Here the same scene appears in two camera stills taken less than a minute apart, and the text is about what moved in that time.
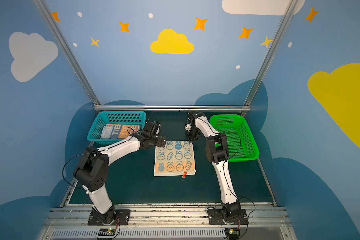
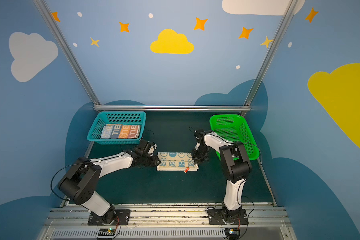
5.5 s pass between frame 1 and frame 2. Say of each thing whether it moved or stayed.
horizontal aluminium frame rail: stayed
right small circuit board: stayed
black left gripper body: moved
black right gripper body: moved
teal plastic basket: stayed
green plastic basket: stayed
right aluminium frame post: stayed
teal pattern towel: moved
